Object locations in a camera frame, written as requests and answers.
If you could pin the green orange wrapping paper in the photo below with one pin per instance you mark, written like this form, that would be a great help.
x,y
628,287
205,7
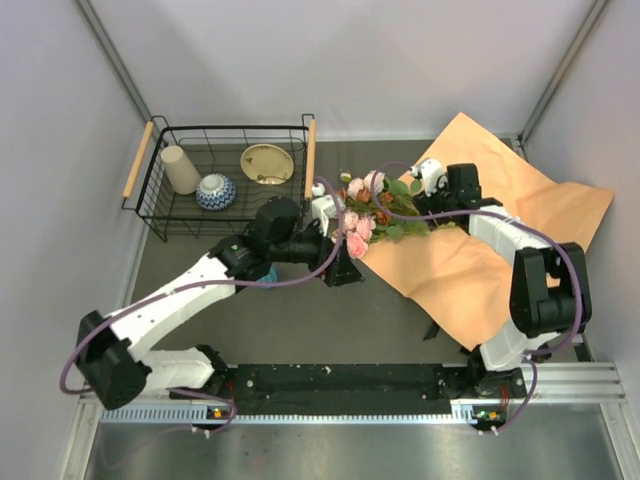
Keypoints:
x,y
459,280

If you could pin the black wire dish basket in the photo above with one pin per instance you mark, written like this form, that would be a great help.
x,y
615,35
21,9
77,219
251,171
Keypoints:
x,y
216,149

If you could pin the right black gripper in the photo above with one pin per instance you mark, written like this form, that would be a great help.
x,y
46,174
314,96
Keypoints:
x,y
426,204

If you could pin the beige paper cup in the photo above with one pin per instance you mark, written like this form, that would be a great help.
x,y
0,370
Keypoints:
x,y
181,172

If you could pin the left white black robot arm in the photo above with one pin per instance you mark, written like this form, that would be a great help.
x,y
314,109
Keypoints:
x,y
116,353

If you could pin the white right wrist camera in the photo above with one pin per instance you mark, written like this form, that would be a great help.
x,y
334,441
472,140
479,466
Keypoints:
x,y
430,172

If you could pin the small blue ribbed vase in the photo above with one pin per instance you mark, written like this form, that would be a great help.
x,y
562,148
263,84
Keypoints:
x,y
271,277

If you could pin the pink flower bunch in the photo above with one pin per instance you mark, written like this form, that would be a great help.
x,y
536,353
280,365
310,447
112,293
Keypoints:
x,y
372,206

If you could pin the blue white patterned bowl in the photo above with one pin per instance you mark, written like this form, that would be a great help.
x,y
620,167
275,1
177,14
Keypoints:
x,y
215,192

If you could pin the yellow ceramic plate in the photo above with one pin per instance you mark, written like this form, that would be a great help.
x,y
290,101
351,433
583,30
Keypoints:
x,y
267,164

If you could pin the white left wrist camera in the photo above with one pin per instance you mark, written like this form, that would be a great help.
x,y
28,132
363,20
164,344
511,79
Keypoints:
x,y
324,208

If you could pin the black gold-lettered ribbon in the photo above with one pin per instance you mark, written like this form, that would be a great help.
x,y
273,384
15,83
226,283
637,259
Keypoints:
x,y
432,331

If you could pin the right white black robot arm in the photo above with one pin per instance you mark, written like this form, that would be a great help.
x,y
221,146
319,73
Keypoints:
x,y
549,293

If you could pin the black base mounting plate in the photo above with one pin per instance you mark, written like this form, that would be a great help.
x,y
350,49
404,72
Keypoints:
x,y
246,381

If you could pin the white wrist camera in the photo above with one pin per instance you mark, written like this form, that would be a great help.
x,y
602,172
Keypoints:
x,y
430,172
324,208

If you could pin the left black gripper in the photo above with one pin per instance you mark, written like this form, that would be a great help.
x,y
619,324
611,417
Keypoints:
x,y
342,271

